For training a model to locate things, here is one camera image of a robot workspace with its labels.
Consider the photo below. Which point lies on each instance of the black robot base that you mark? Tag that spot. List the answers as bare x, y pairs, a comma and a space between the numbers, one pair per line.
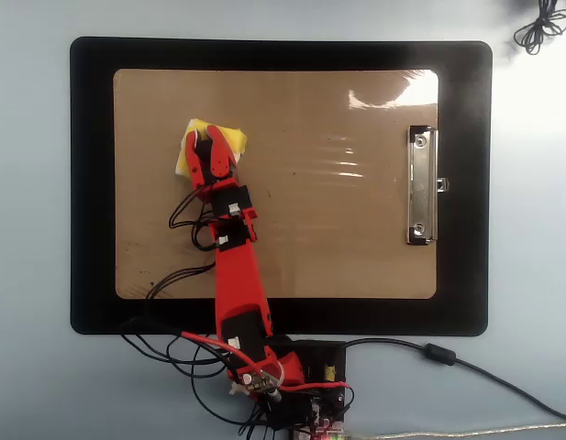
319, 353

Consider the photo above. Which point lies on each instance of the brown clipboard board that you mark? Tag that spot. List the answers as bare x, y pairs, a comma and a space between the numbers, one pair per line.
333, 256

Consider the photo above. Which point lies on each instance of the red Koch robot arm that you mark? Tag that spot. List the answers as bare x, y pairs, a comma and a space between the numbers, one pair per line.
236, 284

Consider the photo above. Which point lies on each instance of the controller circuit board with LED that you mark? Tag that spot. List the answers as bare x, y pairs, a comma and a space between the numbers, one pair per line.
324, 430

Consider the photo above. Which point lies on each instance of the black rectangular mat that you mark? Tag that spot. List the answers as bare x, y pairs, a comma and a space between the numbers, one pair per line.
461, 275

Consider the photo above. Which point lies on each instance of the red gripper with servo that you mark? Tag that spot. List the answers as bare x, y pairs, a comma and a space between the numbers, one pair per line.
216, 185

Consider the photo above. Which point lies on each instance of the silver metal clipboard clip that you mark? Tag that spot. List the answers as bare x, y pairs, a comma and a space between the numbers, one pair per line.
422, 183

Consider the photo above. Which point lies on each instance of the yellow sponge with black knob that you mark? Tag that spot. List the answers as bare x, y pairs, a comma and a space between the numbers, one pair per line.
234, 137

